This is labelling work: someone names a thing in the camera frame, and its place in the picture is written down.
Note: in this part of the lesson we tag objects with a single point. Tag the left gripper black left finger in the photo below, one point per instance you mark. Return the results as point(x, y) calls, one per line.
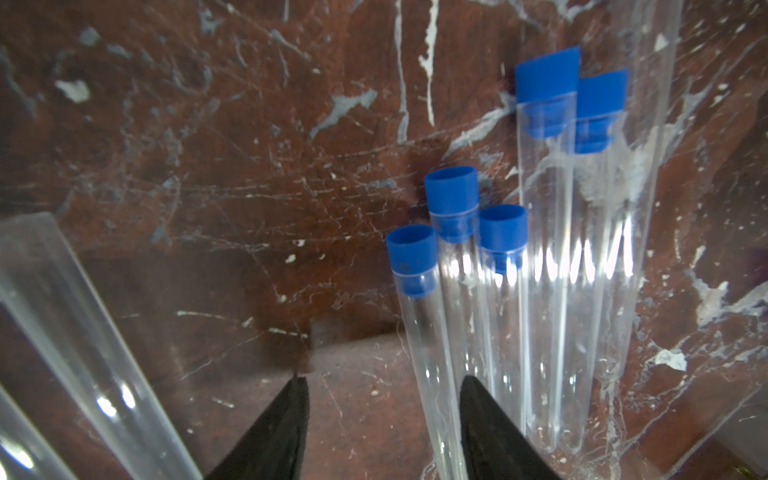
point(273, 447)

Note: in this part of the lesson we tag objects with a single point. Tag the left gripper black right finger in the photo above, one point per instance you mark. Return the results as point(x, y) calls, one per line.
point(492, 445)

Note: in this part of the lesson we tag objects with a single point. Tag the test tube with blue stopper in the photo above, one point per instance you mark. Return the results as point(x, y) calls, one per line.
point(413, 257)
point(25, 453)
point(546, 90)
point(453, 204)
point(503, 238)

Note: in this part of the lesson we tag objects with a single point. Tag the clear test tube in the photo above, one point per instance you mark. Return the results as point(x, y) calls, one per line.
point(51, 298)

